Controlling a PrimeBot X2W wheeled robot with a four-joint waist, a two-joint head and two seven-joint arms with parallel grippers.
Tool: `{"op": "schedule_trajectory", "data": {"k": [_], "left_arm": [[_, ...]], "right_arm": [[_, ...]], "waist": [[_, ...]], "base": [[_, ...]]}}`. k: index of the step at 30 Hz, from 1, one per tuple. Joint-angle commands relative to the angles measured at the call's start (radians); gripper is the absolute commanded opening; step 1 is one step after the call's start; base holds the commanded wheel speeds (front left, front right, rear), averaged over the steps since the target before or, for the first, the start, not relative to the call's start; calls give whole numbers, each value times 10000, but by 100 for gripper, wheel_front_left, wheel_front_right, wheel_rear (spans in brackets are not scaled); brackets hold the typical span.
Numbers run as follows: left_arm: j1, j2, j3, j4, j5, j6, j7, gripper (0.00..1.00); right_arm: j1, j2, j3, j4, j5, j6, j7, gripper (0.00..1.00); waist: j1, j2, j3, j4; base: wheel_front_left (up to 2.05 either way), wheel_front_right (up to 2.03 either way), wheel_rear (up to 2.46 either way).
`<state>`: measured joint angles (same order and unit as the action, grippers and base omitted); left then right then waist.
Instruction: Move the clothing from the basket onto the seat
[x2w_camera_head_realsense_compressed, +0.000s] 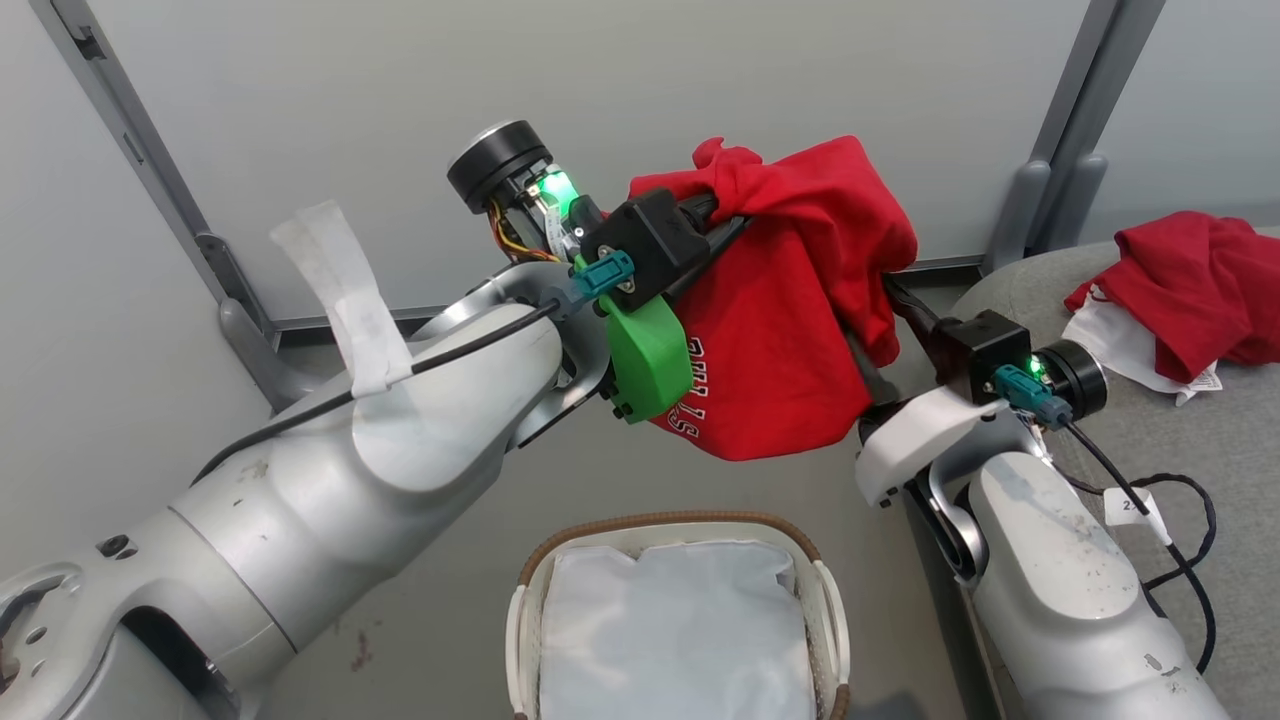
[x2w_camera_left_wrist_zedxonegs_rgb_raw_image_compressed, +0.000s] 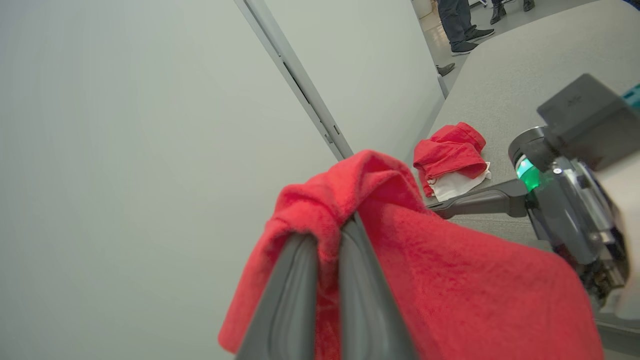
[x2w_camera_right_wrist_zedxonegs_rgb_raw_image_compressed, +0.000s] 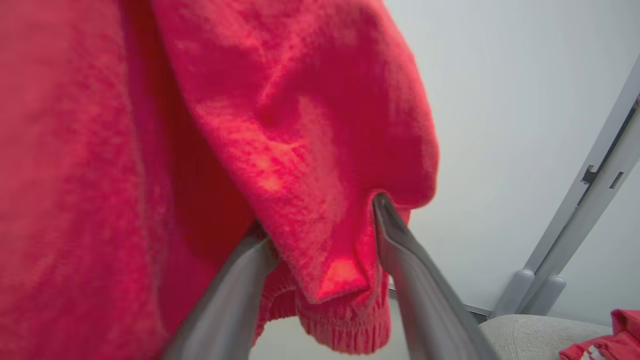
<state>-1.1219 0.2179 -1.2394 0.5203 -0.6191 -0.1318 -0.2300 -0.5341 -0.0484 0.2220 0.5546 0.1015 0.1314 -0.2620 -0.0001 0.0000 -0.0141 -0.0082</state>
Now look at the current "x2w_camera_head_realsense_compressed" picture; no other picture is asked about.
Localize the white garment with tag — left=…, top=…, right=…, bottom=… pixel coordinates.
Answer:
left=1061, top=288, right=1225, bottom=407

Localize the white cable label tag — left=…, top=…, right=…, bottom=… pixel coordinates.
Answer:
left=1103, top=487, right=1173, bottom=547

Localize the red shirt with white letters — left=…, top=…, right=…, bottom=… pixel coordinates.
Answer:
left=628, top=135, right=919, bottom=463

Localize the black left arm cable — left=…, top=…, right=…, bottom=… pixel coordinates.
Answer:
left=188, top=296, right=601, bottom=485

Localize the white basket liner cloth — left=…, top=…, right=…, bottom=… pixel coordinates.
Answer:
left=540, top=540, right=817, bottom=720

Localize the grey partition foot bracket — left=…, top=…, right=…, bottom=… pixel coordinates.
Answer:
left=983, top=152, right=1109, bottom=277
left=195, top=233, right=306, bottom=413

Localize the teal right cable connector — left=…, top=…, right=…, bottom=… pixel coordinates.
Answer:
left=992, top=364, right=1075, bottom=432

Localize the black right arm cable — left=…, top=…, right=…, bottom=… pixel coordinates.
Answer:
left=1060, top=420, right=1219, bottom=675

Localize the teal cable connector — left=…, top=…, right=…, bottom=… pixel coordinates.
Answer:
left=568, top=250, right=638, bottom=303
left=992, top=364, right=1075, bottom=432

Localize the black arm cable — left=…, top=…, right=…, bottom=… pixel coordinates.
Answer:
left=188, top=296, right=601, bottom=485
left=1060, top=420, right=1219, bottom=675

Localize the white laundry basket brown rim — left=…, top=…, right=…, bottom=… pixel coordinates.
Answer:
left=505, top=510, right=853, bottom=720

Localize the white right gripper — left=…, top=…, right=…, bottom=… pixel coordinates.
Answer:
left=844, top=276, right=1007, bottom=507

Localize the grey partition post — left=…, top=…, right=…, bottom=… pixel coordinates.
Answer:
left=28, top=0, right=273, bottom=336
left=1020, top=0, right=1169, bottom=251

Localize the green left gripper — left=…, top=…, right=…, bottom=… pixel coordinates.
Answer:
left=598, top=192, right=754, bottom=427

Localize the plain red garment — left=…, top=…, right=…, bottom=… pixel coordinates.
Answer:
left=1064, top=210, right=1280, bottom=386

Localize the white tape strap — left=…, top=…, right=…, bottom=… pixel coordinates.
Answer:
left=269, top=199, right=415, bottom=401

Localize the teal left cable connector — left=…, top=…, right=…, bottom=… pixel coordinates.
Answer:
left=568, top=250, right=638, bottom=303

